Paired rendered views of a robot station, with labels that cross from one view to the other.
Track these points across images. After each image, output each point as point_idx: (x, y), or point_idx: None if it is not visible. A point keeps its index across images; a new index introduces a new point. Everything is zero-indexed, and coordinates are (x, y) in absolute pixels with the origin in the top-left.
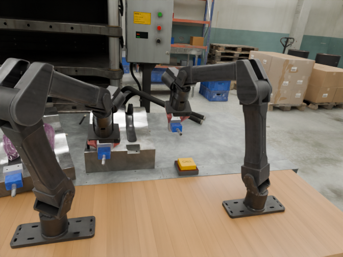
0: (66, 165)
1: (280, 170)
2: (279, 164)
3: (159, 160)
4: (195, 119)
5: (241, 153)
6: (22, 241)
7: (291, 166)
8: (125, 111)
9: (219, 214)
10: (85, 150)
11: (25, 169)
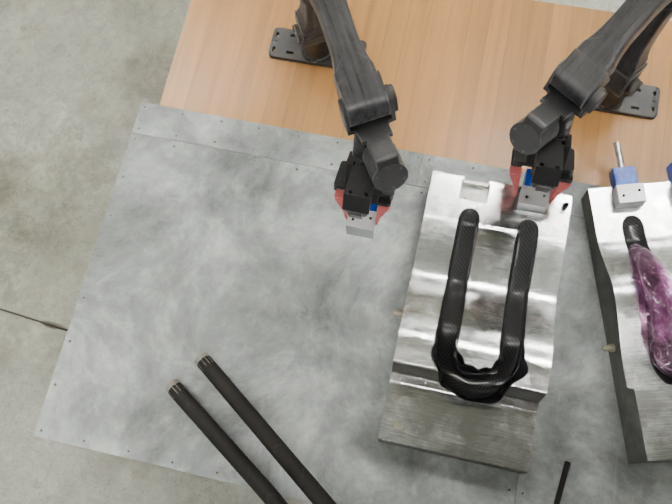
0: (601, 194)
1: (185, 109)
2: (170, 123)
3: (410, 210)
4: (218, 366)
5: (214, 182)
6: (646, 88)
7: (150, 111)
8: (458, 332)
9: (378, 55)
10: (570, 203)
11: (671, 205)
